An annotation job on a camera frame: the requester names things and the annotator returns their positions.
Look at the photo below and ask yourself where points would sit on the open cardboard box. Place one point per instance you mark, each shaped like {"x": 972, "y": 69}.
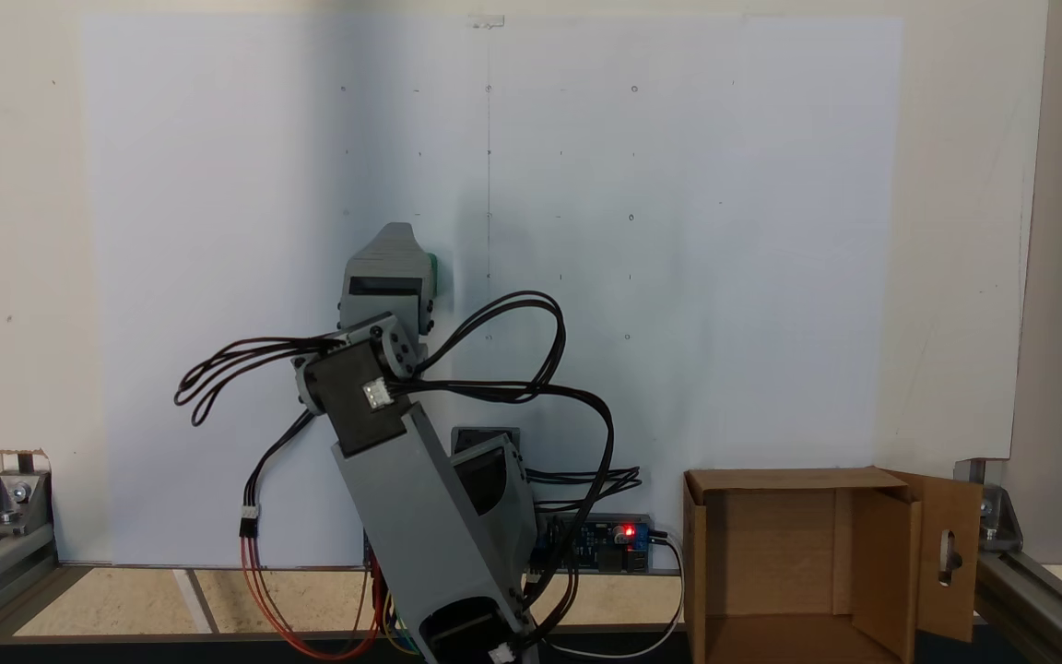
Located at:
{"x": 771, "y": 553}

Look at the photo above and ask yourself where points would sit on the metal corner bracket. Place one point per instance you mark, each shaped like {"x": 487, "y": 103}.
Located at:
{"x": 1001, "y": 521}
{"x": 13, "y": 503}

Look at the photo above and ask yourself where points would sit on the blue circuit board red LED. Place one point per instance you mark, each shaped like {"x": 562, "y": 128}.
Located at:
{"x": 605, "y": 553}

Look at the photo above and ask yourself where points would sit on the clear tape strip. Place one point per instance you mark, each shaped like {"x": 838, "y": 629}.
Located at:
{"x": 487, "y": 21}

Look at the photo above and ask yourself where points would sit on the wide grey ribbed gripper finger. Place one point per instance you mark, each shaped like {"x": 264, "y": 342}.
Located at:
{"x": 388, "y": 249}

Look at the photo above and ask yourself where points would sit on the large white paper sheet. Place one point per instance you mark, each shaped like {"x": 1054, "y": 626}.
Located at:
{"x": 725, "y": 277}

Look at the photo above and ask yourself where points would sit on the green dice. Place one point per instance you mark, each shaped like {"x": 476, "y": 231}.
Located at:
{"x": 433, "y": 275}

